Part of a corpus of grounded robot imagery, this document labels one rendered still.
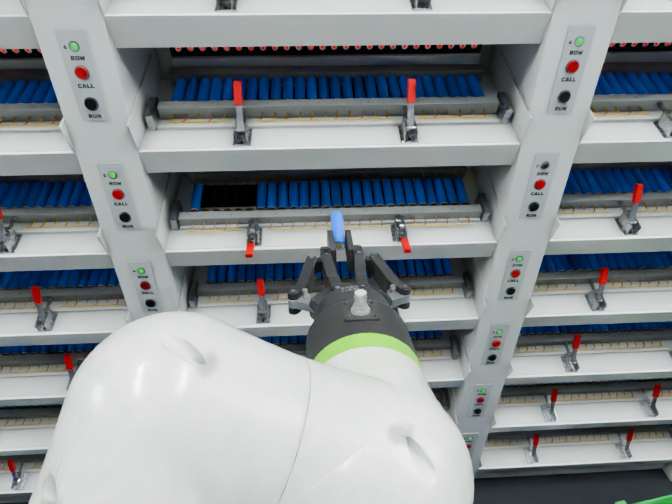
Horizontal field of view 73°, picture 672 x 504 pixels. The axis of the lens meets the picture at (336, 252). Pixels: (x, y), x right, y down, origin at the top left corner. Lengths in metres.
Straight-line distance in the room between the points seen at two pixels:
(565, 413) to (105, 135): 1.22
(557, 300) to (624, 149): 0.35
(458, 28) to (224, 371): 0.60
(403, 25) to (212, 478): 0.61
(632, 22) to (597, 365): 0.76
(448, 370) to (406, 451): 0.87
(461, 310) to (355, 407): 0.76
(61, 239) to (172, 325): 0.73
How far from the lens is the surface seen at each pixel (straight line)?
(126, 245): 0.88
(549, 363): 1.22
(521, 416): 1.34
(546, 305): 1.07
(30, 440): 1.43
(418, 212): 0.86
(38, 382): 1.26
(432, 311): 0.98
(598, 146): 0.88
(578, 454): 1.57
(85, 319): 1.07
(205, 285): 0.99
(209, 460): 0.23
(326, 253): 0.55
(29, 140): 0.88
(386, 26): 0.71
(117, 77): 0.76
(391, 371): 0.31
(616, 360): 1.30
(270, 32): 0.71
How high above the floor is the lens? 1.33
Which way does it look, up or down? 34 degrees down
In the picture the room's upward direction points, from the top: straight up
